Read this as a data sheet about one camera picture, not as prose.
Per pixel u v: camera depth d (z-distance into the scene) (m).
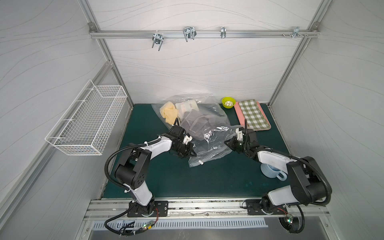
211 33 0.79
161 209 0.74
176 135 0.75
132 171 0.46
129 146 0.47
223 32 0.78
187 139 0.86
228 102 1.19
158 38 0.79
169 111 1.12
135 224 0.70
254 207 0.74
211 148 0.88
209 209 0.75
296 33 0.76
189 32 0.77
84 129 0.68
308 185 0.44
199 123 0.95
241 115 1.15
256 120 1.11
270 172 0.81
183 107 1.14
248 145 0.71
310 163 0.47
